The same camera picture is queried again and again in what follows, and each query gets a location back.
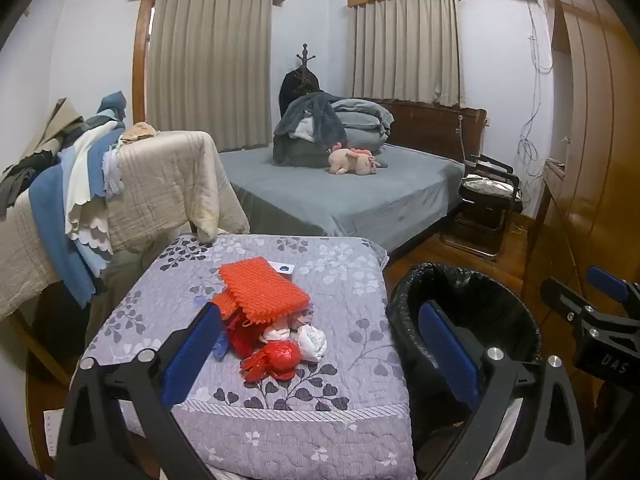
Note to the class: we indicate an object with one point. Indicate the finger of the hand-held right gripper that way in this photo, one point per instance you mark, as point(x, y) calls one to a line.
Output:
point(565, 302)
point(607, 282)

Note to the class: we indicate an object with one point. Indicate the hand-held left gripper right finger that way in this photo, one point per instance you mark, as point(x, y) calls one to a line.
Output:
point(450, 355)

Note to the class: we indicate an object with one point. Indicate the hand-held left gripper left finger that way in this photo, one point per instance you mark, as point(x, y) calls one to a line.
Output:
point(192, 355)

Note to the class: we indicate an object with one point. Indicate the blue plastic wrapper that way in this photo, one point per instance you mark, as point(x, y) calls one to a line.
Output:
point(221, 349)

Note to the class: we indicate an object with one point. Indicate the black-lined trash bin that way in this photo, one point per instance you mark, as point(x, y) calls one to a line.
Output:
point(500, 320)

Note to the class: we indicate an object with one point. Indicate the red plastic bag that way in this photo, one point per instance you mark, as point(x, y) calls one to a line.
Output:
point(277, 357)

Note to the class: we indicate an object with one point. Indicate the white tissue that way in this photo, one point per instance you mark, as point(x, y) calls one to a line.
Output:
point(277, 334)
point(312, 342)

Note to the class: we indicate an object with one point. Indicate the orange foam net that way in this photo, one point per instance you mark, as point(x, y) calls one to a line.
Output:
point(262, 285)

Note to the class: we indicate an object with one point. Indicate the white cardboard box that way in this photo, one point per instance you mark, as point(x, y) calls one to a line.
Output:
point(282, 268)

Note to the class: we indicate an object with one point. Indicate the black folding chair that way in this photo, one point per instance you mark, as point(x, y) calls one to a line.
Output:
point(500, 202)

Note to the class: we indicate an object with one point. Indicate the wooden side desk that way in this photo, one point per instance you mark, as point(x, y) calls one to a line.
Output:
point(550, 175)

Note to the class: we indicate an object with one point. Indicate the grey floral quilted cover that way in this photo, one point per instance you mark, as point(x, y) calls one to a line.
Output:
point(325, 410)

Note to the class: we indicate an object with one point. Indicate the white chair cushion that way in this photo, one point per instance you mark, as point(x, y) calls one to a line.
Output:
point(485, 185)

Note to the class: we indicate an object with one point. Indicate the wooden wardrobe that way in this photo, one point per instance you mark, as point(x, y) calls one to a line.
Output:
point(600, 135)

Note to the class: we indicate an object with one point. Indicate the beige quilt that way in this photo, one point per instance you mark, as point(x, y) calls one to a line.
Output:
point(160, 185)

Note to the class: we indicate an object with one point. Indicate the wooden bed with grey sheet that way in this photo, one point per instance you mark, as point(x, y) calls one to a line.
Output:
point(350, 195)

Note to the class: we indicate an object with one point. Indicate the light blue scalloped cloth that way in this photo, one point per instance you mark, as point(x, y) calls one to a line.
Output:
point(112, 175)

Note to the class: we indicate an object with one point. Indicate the pink plush toy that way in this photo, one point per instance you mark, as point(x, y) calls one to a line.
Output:
point(350, 160)

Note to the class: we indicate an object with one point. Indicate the dark green pillow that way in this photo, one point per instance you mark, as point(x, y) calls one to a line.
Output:
point(305, 156)

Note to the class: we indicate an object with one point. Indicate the small tan cloth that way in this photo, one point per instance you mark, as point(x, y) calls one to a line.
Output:
point(137, 132)

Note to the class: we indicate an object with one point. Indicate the grey pillow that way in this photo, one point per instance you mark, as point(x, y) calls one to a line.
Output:
point(365, 141)

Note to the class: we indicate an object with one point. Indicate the dark grey clothes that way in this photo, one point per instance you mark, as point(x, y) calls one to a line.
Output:
point(20, 175)

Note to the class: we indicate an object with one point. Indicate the folded grey duvet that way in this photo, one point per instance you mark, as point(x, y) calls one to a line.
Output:
point(360, 110)

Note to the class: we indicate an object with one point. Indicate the blue grey cloth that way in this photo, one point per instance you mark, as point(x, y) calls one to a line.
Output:
point(114, 102)

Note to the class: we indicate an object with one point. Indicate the dark grey fleece blanket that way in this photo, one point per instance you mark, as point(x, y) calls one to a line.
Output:
point(310, 115)

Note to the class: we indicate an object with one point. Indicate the tan fabric sheet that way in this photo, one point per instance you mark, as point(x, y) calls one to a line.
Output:
point(60, 120)

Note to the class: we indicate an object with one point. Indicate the black coat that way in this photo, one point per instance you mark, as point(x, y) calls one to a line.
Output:
point(291, 91)

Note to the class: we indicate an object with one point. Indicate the wide beige curtain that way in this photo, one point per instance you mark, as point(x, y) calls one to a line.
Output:
point(210, 70)

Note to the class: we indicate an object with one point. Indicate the narrow beige curtain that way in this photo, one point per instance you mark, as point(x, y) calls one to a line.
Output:
point(407, 50)

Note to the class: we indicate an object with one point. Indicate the wooden coat rack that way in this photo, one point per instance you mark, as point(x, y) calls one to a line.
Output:
point(305, 57)

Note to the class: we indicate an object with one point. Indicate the wooden chair frame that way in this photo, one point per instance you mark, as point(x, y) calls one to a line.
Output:
point(50, 410)

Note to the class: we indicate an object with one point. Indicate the wooden window frame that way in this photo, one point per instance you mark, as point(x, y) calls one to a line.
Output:
point(140, 60)

